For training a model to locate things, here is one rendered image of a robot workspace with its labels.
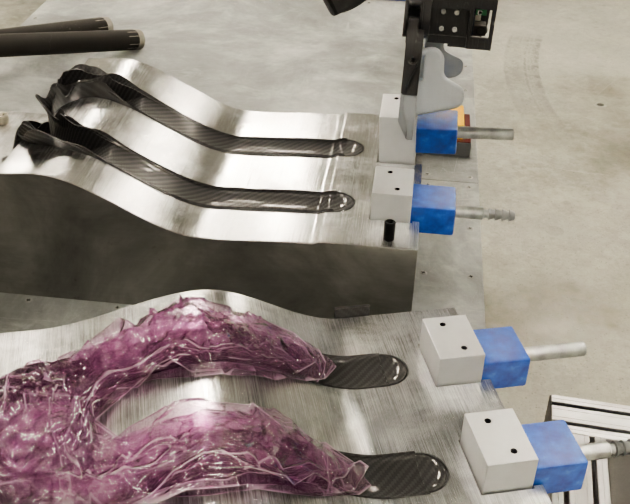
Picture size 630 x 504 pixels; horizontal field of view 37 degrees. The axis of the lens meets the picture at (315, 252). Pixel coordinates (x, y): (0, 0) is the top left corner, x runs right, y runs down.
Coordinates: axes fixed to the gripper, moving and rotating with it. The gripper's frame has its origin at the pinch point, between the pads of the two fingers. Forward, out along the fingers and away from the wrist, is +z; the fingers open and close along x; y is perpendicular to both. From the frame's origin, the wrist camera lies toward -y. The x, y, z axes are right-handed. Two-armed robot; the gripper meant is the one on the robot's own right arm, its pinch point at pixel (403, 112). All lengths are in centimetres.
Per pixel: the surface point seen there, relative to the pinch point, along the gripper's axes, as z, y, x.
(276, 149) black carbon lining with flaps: 5.7, -12.7, 0.5
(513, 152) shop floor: 94, 35, 173
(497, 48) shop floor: 95, 34, 257
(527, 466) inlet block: 5.2, 10.4, -40.4
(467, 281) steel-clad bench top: 13.2, 7.9, -9.0
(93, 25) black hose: 12, -47, 44
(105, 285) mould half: 11.7, -25.9, -17.6
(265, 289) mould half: 10.2, -10.9, -17.6
